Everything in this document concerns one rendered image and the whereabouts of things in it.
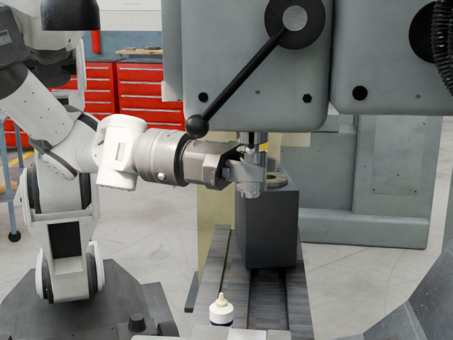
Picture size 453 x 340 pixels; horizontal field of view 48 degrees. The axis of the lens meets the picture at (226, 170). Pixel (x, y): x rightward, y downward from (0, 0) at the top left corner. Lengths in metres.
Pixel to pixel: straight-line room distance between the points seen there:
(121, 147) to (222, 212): 1.85
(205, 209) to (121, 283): 0.92
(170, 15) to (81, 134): 0.43
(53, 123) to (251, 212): 0.45
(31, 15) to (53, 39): 0.09
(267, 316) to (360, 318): 1.77
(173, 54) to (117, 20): 9.41
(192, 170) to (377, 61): 0.31
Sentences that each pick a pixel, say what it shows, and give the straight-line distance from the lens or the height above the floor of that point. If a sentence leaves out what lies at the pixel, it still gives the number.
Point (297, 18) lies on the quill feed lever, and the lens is 0.61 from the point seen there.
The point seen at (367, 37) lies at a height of 1.43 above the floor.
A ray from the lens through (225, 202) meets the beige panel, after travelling 2.63.
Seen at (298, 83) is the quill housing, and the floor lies 1.38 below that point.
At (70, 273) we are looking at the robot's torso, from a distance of 1.59.
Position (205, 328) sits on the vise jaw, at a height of 1.01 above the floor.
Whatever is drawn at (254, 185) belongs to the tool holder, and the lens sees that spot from 0.76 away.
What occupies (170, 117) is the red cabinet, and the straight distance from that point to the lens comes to 5.40.
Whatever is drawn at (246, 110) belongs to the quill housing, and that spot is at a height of 1.34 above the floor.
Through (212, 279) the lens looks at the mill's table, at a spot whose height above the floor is 0.90.
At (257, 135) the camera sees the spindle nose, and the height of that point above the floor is 1.29.
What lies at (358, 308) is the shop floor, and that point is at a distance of 2.85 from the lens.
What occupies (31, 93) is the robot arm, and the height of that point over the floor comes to 1.32.
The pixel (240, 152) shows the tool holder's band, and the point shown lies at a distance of 0.75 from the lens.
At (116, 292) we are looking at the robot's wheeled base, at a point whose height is 0.57.
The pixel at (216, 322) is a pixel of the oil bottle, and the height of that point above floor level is 0.97.
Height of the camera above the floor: 1.46
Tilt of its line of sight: 17 degrees down
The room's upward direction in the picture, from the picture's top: straight up
